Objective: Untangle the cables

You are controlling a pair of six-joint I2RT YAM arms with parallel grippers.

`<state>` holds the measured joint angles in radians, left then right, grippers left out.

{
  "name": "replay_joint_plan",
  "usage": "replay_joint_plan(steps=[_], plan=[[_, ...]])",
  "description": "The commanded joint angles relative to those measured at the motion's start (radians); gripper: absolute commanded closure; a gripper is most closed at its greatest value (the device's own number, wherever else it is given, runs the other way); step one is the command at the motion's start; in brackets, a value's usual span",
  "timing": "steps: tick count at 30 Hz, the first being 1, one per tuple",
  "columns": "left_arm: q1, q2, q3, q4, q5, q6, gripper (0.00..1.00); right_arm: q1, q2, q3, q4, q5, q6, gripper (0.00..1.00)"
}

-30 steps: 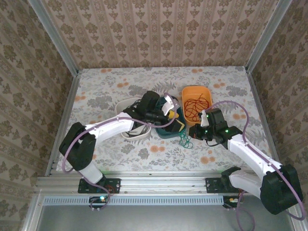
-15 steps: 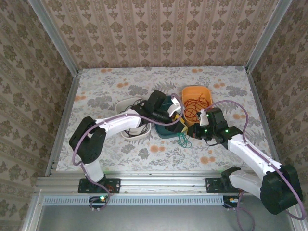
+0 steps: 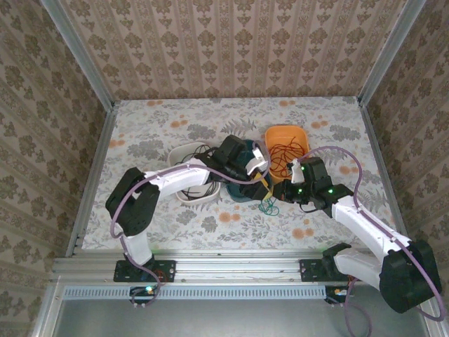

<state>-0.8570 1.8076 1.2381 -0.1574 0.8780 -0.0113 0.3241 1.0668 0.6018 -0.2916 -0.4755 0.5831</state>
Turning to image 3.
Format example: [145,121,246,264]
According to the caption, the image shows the thin green cable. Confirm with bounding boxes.
[258,198,281,216]

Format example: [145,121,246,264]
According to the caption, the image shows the teal plastic tray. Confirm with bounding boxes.
[224,138,275,204]

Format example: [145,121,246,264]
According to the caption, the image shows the white plastic tray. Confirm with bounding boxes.
[168,141,222,204]

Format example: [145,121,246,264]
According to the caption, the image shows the orange plastic tray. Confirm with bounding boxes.
[264,123,311,184]

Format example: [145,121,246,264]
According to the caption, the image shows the small circuit board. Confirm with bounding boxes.
[324,286,356,305]
[129,286,159,305]

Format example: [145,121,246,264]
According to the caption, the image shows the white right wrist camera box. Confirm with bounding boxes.
[289,158,306,185]

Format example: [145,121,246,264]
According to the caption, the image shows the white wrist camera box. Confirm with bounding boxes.
[245,147,270,176]
[289,158,306,185]

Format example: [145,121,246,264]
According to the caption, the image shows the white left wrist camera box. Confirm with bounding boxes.
[245,147,270,176]

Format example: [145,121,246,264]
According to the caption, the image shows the aluminium side rail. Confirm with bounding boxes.
[356,97,415,256]
[65,101,119,257]

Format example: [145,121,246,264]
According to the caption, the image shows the aluminium table edge rail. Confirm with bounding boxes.
[52,249,433,282]

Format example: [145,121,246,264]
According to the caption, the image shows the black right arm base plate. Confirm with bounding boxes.
[300,258,366,282]

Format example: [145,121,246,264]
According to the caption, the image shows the grey slotted cable duct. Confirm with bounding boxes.
[62,284,326,300]

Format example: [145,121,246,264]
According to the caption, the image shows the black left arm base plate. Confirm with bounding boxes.
[112,258,176,284]

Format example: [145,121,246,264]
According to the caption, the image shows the aluminium corner post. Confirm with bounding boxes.
[357,0,419,106]
[39,0,117,109]

